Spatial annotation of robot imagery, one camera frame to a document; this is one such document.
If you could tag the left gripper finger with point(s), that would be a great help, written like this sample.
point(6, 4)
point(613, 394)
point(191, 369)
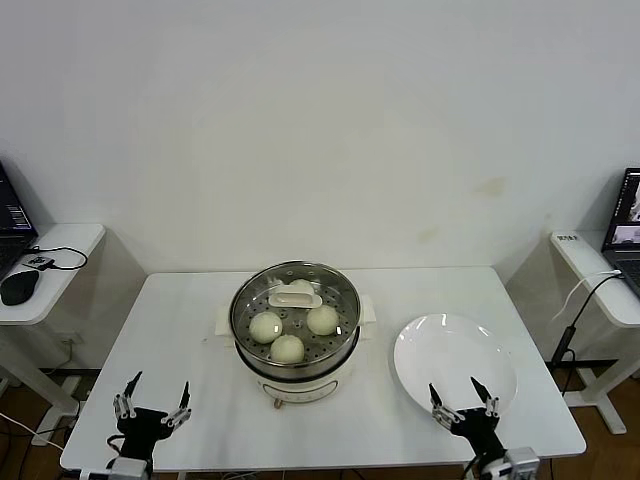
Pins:
point(125, 400)
point(179, 412)

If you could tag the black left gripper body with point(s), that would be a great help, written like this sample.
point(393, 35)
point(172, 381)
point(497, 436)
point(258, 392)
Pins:
point(142, 430)

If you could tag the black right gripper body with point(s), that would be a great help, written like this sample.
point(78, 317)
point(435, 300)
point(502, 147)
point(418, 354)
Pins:
point(477, 430)

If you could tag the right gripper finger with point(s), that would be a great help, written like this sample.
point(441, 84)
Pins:
point(442, 409)
point(487, 400)

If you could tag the stainless steel steamer basket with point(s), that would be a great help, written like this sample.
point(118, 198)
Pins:
point(350, 320)

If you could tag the white round plate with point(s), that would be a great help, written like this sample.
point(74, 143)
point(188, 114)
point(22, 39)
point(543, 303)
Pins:
point(450, 360)

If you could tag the cream electric cooker base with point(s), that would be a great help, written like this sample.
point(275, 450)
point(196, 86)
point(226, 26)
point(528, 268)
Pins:
point(300, 387)

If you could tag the black computer mouse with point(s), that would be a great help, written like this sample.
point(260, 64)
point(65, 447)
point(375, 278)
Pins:
point(19, 287)

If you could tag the white side table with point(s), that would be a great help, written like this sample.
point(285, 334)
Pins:
point(590, 260)
point(65, 250)

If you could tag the small black usb hub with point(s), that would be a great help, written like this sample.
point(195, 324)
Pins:
point(38, 261)

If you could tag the small white label sticker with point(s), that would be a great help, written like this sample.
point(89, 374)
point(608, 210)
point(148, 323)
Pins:
point(567, 237)

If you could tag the open black laptop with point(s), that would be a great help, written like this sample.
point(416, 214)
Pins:
point(622, 250)
point(12, 220)

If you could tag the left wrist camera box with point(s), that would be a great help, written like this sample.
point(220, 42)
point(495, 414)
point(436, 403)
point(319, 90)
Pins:
point(125, 470)

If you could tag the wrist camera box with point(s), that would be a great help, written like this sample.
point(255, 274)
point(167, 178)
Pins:
point(125, 470)
point(515, 465)

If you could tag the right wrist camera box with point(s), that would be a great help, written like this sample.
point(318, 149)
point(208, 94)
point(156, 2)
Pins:
point(515, 465)

